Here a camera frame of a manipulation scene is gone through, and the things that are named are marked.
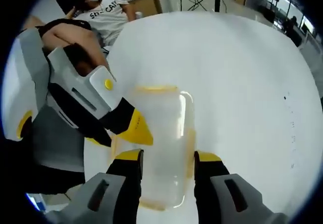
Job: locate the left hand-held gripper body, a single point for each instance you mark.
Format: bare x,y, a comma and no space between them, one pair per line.
22,82

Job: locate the wooden cabinet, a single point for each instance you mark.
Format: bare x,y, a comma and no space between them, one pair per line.
149,4

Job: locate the clear box with yellow plastic buckle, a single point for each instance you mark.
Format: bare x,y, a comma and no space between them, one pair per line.
166,133

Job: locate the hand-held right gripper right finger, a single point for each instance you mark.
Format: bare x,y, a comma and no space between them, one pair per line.
219,198

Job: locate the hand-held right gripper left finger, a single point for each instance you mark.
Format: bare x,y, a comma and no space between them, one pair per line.
111,198

